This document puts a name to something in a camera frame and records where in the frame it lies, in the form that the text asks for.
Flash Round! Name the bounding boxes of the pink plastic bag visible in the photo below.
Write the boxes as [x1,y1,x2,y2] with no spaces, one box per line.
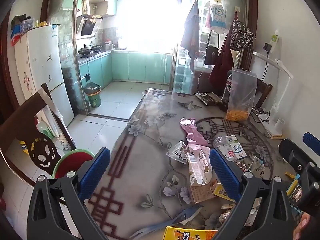
[179,118,208,146]

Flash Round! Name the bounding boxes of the clear crushed plastic bottle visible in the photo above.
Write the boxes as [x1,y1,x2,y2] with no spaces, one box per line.
[213,137,236,162]

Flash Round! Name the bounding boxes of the hanging plaid cloth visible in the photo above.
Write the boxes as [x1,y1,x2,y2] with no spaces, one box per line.
[180,0,200,72]

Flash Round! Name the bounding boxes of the black range hood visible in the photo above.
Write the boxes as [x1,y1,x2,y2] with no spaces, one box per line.
[76,14,103,40]

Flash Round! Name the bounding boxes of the blue smiley hanging bag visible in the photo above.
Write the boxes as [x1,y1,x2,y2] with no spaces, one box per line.
[206,4,226,35]

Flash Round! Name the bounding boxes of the wooden chair by wall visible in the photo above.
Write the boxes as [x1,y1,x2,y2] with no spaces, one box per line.
[254,79,273,108]

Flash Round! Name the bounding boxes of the black power cable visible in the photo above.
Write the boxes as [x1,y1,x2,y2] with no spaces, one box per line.
[249,107,272,124]

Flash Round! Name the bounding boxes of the dark red hanging garment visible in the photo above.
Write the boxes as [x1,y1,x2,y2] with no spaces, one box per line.
[209,23,234,96]

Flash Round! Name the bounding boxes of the yellow iced tea carton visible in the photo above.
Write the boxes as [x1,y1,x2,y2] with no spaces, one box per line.
[162,226,218,240]

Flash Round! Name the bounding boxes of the green kitchen trash bin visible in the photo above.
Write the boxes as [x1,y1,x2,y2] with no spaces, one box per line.
[83,82,101,108]

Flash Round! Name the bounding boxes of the green detergent jug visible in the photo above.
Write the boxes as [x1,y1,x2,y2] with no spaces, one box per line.
[36,118,54,139]

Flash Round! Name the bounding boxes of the dark drink bottle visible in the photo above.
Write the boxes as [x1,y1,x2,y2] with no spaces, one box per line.
[220,70,232,112]

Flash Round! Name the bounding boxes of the red bin with green rim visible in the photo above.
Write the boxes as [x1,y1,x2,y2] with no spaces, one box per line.
[52,149,94,179]

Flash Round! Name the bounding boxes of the teal kitchen cabinets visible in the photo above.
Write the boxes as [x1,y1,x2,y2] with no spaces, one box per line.
[79,50,172,88]

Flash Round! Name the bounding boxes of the white refrigerator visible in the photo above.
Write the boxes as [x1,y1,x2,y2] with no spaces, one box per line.
[14,24,74,125]

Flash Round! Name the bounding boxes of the zip bag with orange snacks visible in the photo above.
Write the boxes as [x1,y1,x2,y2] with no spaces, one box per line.
[225,69,257,121]

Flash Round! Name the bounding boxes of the white kettle on floor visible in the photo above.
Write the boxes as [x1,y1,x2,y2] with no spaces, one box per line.
[59,133,71,151]

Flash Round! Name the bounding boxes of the black white patterned bag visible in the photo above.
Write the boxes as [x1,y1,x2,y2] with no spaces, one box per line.
[229,20,255,51]

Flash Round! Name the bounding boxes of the clear plastic cup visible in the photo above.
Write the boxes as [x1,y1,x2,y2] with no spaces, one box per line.
[167,141,188,164]

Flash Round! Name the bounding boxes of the dark wooden chair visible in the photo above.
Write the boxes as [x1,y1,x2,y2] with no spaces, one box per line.
[1,83,76,187]

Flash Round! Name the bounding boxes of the floral table cloth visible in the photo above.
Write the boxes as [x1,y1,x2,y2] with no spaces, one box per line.
[83,87,301,240]

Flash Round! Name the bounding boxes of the person's right hand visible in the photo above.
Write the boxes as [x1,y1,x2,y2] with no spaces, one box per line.
[293,212,311,240]

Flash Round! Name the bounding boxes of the white desk lamp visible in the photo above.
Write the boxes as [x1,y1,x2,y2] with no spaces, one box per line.
[253,51,293,139]

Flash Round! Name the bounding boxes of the blue white milk carton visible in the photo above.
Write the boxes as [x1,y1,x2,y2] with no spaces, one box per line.
[226,135,247,161]

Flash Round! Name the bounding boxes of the black wok on stove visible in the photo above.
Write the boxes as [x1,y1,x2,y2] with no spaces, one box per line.
[78,44,92,55]

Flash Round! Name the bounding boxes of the black hanging pouch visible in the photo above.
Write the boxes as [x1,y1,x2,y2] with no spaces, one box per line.
[204,46,219,66]

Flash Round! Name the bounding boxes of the pink white snack bag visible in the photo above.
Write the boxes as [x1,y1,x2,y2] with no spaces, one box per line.
[187,145,213,186]

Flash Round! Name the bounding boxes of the black snack packet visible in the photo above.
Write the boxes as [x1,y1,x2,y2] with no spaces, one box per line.
[195,93,221,106]

